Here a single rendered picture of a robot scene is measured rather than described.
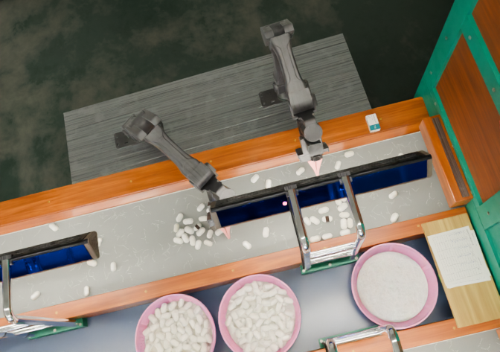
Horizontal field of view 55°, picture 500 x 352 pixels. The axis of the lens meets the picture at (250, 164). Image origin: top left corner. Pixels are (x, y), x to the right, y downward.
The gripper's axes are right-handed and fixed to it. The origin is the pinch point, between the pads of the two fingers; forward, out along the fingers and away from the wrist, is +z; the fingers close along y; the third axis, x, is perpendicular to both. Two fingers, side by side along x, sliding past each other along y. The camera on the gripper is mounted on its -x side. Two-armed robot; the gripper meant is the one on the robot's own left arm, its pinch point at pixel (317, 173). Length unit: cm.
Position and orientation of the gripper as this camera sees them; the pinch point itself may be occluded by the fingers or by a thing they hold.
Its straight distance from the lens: 161.6
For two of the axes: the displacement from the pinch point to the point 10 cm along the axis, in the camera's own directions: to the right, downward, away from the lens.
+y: 9.7, -2.4, -0.4
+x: -0.5, -3.4, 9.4
